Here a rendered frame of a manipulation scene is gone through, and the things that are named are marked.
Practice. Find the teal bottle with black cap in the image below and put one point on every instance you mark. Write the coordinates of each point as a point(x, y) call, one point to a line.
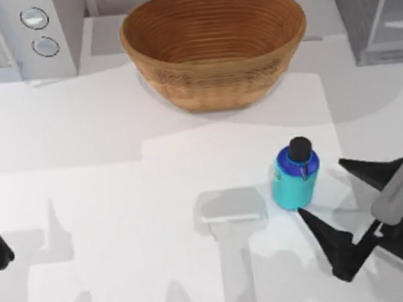
point(291, 185)

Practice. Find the grey cabinet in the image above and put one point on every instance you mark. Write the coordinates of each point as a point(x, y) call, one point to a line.
point(363, 20)

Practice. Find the brown wicker basket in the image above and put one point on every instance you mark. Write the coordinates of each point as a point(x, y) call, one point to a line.
point(212, 33)

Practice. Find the pale microwave oven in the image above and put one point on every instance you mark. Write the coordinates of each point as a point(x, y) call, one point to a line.
point(68, 35)

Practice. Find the round white microwave knob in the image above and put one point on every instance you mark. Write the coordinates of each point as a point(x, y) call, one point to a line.
point(34, 18)
point(45, 46)

